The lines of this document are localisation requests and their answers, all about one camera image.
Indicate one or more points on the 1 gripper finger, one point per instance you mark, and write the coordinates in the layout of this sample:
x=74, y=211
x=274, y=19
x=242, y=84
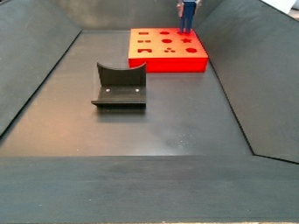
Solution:
x=179, y=6
x=198, y=2

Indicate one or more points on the blue square-circle object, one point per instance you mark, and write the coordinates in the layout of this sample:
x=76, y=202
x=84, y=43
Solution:
x=188, y=12

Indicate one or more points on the red shape-sorter fixture block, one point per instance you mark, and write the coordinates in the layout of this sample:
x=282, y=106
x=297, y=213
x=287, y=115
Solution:
x=167, y=51

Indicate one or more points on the black L-shaped regrasp stand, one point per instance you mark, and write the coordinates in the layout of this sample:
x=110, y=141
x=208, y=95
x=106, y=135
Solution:
x=122, y=86

